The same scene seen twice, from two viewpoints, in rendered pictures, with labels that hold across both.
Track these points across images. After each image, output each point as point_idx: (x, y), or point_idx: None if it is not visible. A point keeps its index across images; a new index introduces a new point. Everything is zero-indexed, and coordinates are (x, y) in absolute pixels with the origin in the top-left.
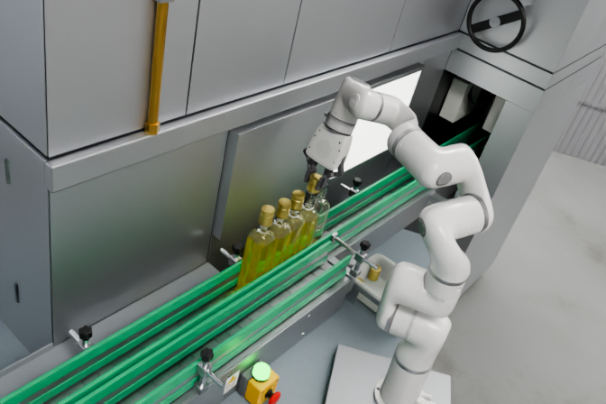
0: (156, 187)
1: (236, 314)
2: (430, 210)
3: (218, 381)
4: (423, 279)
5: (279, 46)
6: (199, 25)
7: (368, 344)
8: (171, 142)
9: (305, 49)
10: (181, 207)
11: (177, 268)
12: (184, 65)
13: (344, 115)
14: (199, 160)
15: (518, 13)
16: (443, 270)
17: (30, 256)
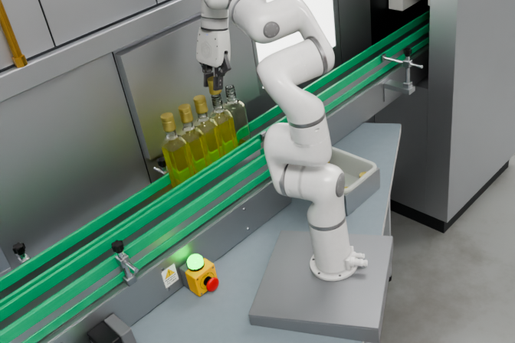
0: (55, 116)
1: (166, 217)
2: (261, 60)
3: (132, 267)
4: (290, 132)
5: None
6: None
7: None
8: (47, 72)
9: None
10: (94, 133)
11: (118, 192)
12: (31, 1)
13: (210, 12)
14: (93, 86)
15: None
16: (290, 114)
17: None
